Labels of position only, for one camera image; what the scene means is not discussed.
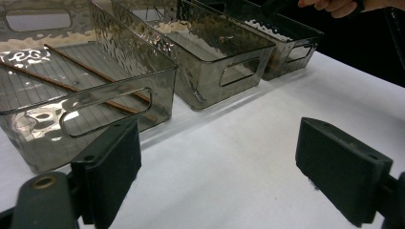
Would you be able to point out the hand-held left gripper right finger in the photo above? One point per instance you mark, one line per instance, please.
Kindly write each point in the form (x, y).
(340, 168)

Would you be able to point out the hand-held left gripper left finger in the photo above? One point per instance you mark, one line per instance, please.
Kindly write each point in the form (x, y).
(108, 171)

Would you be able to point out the smoky clear plastic bin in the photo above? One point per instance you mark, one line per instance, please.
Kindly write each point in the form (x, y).
(203, 82)
(41, 127)
(286, 60)

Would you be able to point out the brown wooden chopstick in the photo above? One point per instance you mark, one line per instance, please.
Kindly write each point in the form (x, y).
(86, 67)
(41, 78)

